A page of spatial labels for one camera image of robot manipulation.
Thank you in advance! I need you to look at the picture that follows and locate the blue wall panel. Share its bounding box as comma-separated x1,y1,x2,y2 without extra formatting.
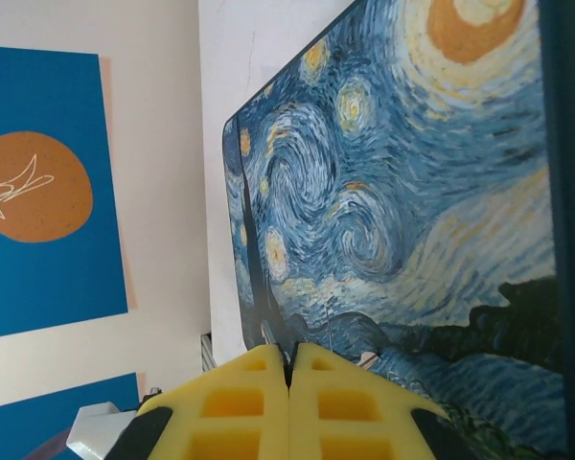
0,372,148,460

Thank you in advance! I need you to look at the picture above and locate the aluminium frame bar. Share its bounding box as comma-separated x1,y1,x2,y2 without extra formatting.
198,333,219,375

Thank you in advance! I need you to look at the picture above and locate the starry night painted tin box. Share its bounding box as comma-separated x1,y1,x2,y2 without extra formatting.
222,0,575,460

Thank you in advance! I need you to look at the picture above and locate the blue panel orange circle flower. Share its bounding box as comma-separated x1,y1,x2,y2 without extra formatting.
0,45,136,342

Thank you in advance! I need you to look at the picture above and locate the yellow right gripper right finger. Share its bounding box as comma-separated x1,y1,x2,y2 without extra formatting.
288,342,480,460

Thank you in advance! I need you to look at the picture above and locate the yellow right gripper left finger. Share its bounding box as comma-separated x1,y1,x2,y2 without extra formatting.
107,343,291,460

